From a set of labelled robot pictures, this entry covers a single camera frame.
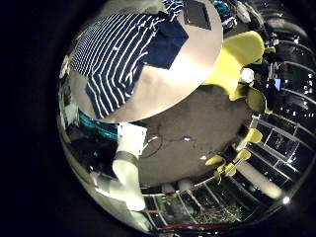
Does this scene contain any navy white striped garment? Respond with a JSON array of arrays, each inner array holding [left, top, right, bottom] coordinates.
[[69, 0, 191, 120]]

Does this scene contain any black rectangular table mat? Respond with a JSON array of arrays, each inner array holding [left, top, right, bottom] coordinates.
[[182, 0, 212, 32]]

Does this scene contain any teal cloth pile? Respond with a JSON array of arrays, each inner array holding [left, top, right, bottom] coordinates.
[[211, 0, 233, 19]]

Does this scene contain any white box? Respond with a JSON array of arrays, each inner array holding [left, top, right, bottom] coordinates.
[[235, 1, 253, 24]]

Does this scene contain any large yellow-green chair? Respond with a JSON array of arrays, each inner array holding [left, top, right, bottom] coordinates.
[[201, 30, 267, 97]]

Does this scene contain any teal striped panel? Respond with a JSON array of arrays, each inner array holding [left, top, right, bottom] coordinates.
[[78, 110, 119, 141]]

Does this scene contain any white round object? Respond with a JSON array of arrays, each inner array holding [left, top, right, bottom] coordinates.
[[239, 67, 256, 84]]

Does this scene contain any person in dark clothes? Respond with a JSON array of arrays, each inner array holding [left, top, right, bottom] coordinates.
[[255, 52, 284, 110]]

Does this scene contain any small yellow-green chair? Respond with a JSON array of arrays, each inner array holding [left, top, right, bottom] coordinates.
[[234, 148, 253, 163], [243, 127, 265, 144], [215, 162, 238, 184], [204, 154, 227, 167]]

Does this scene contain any long white bench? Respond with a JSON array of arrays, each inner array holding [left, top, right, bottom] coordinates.
[[235, 161, 284, 200]]

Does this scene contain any black floor cable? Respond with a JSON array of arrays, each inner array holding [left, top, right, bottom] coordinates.
[[141, 126, 198, 159]]

